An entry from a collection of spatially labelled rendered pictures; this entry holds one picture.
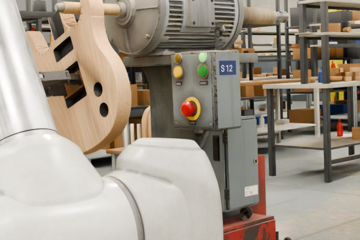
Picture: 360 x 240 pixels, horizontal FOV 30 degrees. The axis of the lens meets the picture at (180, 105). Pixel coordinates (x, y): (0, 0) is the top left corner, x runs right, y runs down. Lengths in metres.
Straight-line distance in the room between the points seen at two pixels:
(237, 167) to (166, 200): 1.04
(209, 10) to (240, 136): 0.38
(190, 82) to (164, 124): 0.36
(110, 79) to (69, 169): 0.82
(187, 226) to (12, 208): 0.25
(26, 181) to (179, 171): 0.22
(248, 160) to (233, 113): 0.31
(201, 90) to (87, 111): 0.31
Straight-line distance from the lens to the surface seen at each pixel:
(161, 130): 2.07
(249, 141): 2.00
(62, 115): 1.87
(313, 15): 10.64
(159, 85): 2.06
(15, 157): 0.88
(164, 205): 0.93
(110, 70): 1.69
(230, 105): 1.71
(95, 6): 1.76
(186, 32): 1.95
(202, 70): 1.68
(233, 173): 1.95
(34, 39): 1.99
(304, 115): 10.63
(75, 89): 1.81
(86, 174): 0.90
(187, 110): 1.70
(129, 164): 0.96
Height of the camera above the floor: 1.08
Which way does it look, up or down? 3 degrees down
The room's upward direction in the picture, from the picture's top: 2 degrees counter-clockwise
